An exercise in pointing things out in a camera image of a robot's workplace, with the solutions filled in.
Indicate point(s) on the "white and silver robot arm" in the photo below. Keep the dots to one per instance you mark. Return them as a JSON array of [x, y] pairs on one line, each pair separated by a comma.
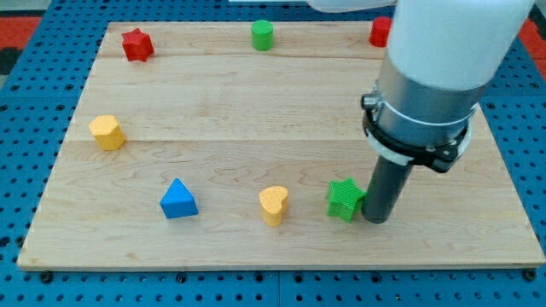
[[440, 56]]

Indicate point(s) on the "green star block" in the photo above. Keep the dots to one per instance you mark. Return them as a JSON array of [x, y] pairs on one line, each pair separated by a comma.
[[344, 199]]

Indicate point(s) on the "red star block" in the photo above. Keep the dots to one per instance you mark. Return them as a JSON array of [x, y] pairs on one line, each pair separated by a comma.
[[137, 45]]

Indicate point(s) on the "yellow heart block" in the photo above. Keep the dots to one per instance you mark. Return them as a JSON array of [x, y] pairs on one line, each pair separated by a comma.
[[274, 202]]

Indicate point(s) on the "wooden board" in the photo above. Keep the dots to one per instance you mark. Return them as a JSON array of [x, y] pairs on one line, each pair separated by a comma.
[[230, 121]]

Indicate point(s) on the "blue triangular prism block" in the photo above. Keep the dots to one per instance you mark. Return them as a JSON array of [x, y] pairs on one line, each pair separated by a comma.
[[178, 201]]

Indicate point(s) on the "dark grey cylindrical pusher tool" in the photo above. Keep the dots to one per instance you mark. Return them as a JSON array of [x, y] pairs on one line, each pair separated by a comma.
[[384, 188]]

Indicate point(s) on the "green cylinder block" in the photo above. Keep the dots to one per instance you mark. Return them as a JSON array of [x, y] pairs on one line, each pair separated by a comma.
[[262, 35]]

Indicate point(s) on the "red cylinder block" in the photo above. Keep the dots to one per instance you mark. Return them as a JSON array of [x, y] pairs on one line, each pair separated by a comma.
[[379, 33]]

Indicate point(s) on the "yellow hexagon block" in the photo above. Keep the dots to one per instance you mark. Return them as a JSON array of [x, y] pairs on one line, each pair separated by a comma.
[[107, 132]]

